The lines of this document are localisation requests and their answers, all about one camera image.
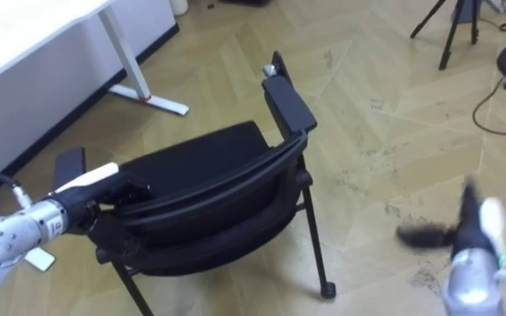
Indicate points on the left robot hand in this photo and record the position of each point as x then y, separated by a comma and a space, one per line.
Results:
87, 191

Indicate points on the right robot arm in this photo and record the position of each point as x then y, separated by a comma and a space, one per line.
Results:
472, 285

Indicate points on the white bin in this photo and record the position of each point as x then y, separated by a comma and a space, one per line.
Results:
178, 6

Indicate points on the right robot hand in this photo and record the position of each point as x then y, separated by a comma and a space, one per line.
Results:
472, 228

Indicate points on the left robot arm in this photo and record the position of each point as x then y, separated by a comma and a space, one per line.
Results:
13, 234

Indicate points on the white desk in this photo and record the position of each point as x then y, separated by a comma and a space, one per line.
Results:
20, 35

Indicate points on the black office chair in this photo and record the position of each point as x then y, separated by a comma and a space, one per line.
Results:
209, 193

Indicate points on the black tripod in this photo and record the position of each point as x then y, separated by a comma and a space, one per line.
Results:
455, 26

